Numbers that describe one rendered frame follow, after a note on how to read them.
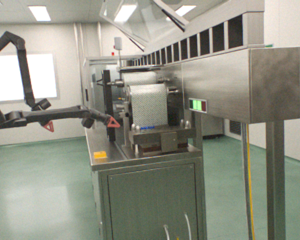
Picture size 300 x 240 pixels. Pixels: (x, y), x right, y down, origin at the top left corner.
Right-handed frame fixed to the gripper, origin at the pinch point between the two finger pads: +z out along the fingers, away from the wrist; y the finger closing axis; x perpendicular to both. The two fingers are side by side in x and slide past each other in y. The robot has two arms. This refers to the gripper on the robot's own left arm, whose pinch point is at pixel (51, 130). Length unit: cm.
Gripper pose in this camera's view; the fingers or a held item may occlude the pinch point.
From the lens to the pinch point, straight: 216.8
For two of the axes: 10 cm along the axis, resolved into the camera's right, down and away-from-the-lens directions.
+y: -5.4, -0.8, 8.4
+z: 4.6, 8.1, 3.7
